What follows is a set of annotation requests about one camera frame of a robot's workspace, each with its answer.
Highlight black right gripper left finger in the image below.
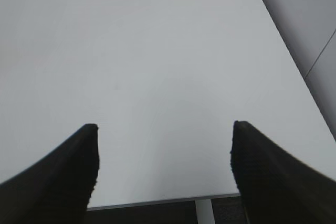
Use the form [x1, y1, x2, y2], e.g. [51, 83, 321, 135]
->
[1, 124, 100, 223]

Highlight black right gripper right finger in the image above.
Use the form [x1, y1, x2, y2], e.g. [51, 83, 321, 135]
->
[230, 121, 335, 223]

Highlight white table leg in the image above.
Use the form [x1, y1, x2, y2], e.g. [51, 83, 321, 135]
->
[195, 199, 215, 224]

